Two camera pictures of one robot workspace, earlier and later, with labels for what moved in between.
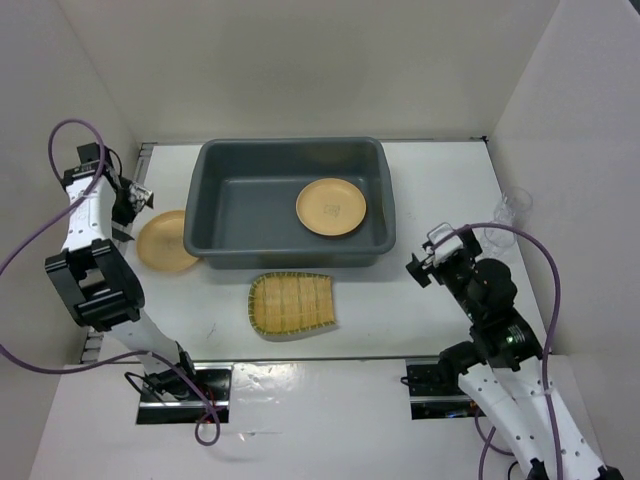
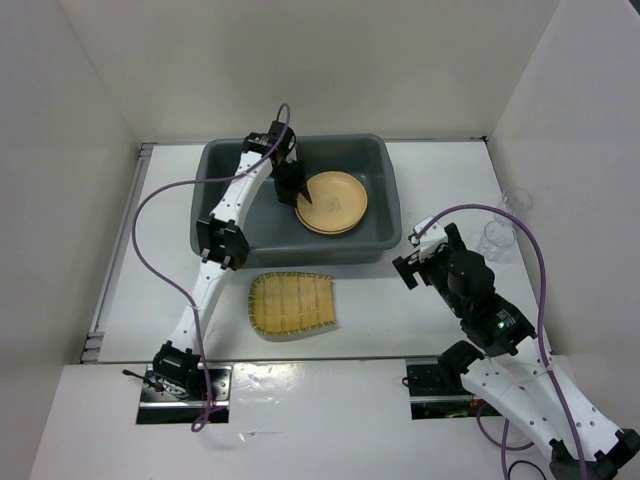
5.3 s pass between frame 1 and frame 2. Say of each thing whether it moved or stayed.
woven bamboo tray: stayed
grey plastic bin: stayed
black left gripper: moved
